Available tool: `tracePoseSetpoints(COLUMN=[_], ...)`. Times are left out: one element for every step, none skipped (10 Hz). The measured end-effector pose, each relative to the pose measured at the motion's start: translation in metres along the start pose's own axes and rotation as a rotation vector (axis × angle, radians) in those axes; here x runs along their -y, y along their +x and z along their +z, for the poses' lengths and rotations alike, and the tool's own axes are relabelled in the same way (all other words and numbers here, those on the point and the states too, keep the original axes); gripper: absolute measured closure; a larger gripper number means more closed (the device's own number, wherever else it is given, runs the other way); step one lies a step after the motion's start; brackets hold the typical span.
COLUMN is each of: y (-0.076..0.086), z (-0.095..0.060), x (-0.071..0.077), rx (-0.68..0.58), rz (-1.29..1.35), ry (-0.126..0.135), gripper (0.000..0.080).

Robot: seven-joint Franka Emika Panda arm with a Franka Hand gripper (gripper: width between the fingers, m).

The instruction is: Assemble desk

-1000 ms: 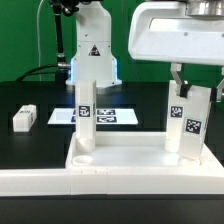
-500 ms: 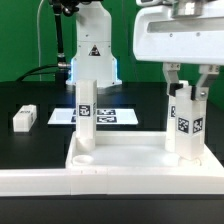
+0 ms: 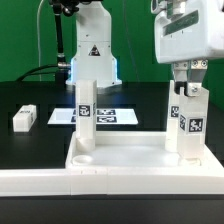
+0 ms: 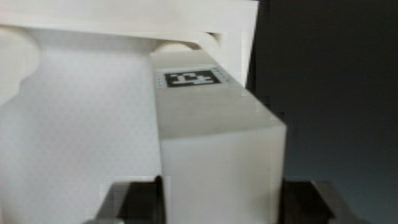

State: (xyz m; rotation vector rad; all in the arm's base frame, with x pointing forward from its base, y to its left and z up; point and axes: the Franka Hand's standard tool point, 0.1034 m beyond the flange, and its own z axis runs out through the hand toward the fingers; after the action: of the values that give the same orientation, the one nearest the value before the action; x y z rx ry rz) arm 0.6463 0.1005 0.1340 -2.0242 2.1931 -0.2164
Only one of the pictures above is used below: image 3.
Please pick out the fiducial marker sheet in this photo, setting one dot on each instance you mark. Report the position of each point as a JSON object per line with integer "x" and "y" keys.
{"x": 117, "y": 116}

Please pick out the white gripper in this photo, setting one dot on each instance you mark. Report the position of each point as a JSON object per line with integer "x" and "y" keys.
{"x": 188, "y": 30}

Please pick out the white desk top tray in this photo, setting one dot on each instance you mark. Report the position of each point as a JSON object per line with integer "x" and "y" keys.
{"x": 134, "y": 149}

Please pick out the white L-shaped fence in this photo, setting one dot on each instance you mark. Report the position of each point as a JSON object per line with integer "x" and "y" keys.
{"x": 111, "y": 181}

